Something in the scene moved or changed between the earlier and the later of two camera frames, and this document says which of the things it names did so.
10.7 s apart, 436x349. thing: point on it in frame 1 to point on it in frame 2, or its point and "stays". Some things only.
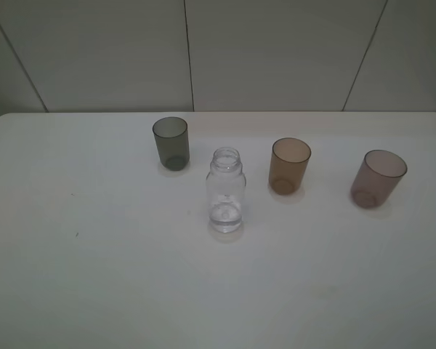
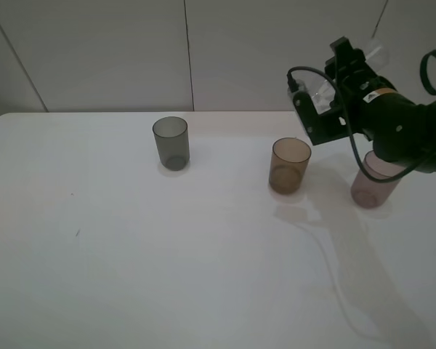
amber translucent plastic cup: [288, 162] stays
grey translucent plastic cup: [172, 137] stays
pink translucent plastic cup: [377, 177] stays
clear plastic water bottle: [225, 185] to [319, 89]
